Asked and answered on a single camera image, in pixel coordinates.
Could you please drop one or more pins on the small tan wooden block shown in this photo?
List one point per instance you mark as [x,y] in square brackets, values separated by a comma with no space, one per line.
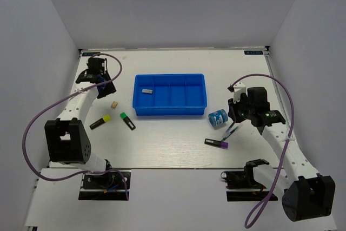
[114,105]

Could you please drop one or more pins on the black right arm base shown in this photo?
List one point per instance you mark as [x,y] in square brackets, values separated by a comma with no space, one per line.
[241,185]

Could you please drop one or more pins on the left table corner label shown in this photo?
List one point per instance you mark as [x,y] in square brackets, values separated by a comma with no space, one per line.
[89,54]

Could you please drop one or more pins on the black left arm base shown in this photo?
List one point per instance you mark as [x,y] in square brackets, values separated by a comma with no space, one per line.
[105,188]

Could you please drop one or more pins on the blue ink pen refill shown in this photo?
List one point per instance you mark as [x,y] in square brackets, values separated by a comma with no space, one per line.
[233,124]

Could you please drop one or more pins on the green capped black highlighter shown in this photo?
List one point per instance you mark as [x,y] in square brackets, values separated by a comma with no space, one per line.
[127,121]

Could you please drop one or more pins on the right table corner label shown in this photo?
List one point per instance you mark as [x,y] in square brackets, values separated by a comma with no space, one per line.
[253,52]

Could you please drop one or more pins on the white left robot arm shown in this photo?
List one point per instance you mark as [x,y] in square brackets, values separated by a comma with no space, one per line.
[66,136]

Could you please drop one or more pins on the purple capped black highlighter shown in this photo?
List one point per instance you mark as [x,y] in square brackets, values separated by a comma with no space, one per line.
[216,143]

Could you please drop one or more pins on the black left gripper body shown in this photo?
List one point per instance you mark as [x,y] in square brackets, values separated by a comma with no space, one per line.
[110,88]

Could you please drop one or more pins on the grey white eraser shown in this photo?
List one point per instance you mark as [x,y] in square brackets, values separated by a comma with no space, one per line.
[147,91]

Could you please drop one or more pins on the green ink pen refill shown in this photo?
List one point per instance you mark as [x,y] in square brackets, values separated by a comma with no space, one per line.
[230,130]

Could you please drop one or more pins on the blue plastic divided tray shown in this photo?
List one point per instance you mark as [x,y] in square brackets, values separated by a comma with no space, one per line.
[173,95]

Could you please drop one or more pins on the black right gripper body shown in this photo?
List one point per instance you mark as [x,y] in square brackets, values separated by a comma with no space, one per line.
[244,108]

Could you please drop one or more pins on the blue labelled round jar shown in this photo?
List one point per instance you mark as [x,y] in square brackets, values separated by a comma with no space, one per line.
[218,118]

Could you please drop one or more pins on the table corner label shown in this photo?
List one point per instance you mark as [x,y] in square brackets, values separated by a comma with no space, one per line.
[253,52]
[89,54]

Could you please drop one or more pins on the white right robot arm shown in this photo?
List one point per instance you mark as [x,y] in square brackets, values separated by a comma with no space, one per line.
[303,191]

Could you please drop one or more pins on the yellow capped black highlighter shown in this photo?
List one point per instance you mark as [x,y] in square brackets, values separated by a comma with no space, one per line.
[100,122]

